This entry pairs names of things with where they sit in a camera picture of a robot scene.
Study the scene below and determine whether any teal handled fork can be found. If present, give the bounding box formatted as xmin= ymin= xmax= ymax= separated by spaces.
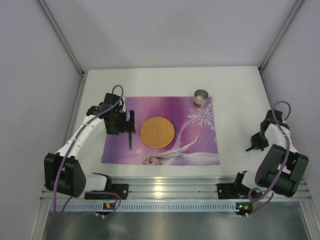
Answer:
xmin=128 ymin=132 xmax=133 ymax=150

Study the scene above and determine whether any round wooden plate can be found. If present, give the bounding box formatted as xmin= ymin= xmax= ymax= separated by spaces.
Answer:
xmin=140 ymin=117 xmax=175 ymax=149

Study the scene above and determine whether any purple printed placemat cloth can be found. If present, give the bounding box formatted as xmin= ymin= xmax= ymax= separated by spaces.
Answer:
xmin=101 ymin=96 xmax=220 ymax=166

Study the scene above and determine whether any metal cup with brown sleeve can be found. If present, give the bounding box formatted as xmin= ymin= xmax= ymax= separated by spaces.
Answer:
xmin=193 ymin=89 xmax=209 ymax=108

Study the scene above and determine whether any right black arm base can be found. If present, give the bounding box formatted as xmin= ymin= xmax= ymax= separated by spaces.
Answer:
xmin=216 ymin=183 xmax=251 ymax=200

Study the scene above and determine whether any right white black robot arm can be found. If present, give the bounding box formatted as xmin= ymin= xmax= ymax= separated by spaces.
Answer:
xmin=246 ymin=110 xmax=309 ymax=198

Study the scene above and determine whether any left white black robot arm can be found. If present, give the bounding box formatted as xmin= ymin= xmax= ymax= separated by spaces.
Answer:
xmin=44 ymin=93 xmax=136 ymax=198

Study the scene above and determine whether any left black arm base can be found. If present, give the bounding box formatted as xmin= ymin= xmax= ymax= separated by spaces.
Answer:
xmin=84 ymin=183 xmax=129 ymax=200

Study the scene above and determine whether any aluminium mounting rail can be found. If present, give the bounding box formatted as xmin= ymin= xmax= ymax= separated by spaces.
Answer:
xmin=39 ymin=176 xmax=312 ymax=202

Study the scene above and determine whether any slotted grey cable duct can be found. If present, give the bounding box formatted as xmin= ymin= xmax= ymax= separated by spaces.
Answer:
xmin=56 ymin=202 xmax=253 ymax=212

